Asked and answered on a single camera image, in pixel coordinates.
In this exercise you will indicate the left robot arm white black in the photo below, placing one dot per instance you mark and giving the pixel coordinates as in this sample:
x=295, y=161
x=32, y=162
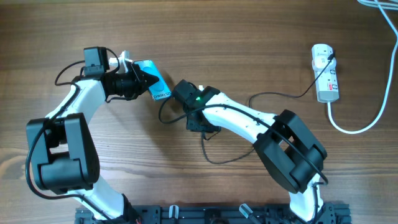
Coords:
x=62, y=161

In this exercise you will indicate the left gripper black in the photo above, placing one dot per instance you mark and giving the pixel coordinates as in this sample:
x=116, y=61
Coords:
x=138, y=86

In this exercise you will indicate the white charger plug adapter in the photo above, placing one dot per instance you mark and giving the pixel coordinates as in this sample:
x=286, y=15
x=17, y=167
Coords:
x=322, y=61

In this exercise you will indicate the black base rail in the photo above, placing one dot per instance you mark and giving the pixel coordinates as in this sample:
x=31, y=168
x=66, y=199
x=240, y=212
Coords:
x=271, y=213

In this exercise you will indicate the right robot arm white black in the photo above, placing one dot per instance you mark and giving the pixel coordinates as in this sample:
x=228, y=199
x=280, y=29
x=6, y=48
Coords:
x=290, y=152

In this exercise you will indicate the blue Galaxy smartphone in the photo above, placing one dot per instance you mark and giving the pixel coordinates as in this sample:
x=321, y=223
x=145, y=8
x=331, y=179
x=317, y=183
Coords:
x=158, y=88

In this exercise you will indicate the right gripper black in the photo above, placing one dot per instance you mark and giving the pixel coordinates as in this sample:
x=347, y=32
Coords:
x=191, y=126

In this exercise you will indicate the white power strip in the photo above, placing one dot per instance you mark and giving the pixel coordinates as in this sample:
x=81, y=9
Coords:
x=326, y=82

